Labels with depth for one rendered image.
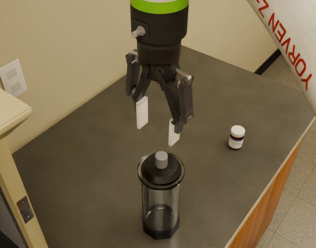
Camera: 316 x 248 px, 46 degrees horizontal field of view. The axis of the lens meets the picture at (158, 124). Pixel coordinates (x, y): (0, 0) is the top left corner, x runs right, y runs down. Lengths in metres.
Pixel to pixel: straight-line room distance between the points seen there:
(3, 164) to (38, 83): 0.61
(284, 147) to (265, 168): 0.12
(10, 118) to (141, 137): 0.80
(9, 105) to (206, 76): 1.11
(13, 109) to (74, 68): 0.85
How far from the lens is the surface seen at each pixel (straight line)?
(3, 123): 0.48
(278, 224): 2.24
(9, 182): 0.71
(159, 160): 0.80
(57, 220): 1.07
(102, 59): 1.42
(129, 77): 0.71
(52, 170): 1.18
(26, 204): 0.77
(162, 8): 0.56
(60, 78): 1.30
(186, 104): 0.66
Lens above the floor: 1.81
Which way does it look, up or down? 43 degrees down
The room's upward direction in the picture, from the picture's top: straight up
